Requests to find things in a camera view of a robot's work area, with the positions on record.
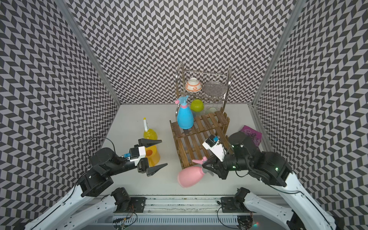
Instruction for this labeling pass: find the pink spray bottle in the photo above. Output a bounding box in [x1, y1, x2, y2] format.
[177, 157, 208, 188]

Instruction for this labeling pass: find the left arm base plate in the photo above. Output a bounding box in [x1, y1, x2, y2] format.
[127, 196, 147, 213]

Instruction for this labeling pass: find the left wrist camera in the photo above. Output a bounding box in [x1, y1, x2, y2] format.
[124, 146, 146, 166]

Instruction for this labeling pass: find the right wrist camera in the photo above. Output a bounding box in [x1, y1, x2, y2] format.
[202, 135, 226, 162]

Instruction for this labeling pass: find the yellow spray bottle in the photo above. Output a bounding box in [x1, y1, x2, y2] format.
[143, 118, 158, 140]

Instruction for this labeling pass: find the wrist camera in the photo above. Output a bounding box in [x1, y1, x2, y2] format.
[124, 146, 146, 166]
[202, 135, 226, 162]

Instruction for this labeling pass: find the blue spray bottle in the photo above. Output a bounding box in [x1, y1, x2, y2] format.
[175, 96, 194, 129]

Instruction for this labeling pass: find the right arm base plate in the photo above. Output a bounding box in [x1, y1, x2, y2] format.
[220, 197, 250, 213]

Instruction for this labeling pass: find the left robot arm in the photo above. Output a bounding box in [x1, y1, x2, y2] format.
[21, 139, 167, 230]

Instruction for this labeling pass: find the glass plate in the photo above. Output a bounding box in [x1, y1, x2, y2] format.
[203, 81, 227, 97]

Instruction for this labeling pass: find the purple box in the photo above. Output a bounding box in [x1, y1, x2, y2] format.
[241, 126, 262, 147]

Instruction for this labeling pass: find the yellow watering can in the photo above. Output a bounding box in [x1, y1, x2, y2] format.
[145, 146, 161, 167]

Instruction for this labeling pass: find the wooden slatted shelf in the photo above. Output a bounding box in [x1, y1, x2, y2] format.
[170, 108, 230, 169]

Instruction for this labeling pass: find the orange patterned bowl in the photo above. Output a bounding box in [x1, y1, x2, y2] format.
[185, 77, 202, 93]

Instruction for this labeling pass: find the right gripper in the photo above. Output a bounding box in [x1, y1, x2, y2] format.
[202, 147, 251, 179]

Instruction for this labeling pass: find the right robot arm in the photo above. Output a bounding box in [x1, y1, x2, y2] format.
[202, 131, 345, 230]

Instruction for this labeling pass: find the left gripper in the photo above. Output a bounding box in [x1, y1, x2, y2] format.
[107, 138, 167, 176]

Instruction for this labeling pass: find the metal dish rack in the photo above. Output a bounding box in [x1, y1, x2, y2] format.
[174, 62, 232, 111]

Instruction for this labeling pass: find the pale green bowl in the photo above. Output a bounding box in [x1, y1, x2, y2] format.
[206, 107, 218, 114]

